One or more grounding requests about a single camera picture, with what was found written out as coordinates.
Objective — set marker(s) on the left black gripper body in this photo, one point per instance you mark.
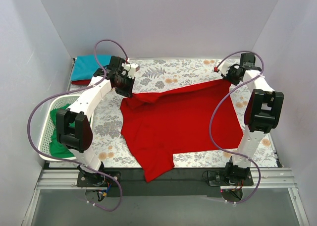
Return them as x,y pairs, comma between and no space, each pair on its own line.
124,91

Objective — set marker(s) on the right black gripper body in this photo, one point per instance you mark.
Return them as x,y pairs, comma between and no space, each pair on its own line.
229,76

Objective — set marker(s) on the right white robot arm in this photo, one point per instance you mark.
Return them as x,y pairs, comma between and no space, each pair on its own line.
261,116

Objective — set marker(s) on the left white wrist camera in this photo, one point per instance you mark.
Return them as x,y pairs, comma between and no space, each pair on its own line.
129,70

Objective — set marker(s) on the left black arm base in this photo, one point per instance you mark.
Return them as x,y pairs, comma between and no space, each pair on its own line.
104,185

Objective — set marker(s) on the folded dark red t-shirt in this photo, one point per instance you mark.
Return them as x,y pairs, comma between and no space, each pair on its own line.
81,82

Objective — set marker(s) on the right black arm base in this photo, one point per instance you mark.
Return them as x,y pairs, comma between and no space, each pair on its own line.
227,179

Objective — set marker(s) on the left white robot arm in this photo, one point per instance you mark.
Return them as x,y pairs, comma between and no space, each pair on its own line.
73,128

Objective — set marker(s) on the white plastic laundry basket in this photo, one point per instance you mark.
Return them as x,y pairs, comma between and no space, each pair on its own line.
48,128

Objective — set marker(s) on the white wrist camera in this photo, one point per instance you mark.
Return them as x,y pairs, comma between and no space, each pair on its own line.
129,70
222,68

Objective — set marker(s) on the aluminium rail frame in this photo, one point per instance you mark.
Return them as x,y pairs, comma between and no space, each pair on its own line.
181,197

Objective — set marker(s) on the folded teal t-shirt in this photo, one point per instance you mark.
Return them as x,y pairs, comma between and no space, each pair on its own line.
84,68

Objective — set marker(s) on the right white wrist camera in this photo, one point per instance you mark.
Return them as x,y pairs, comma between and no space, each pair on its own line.
222,68

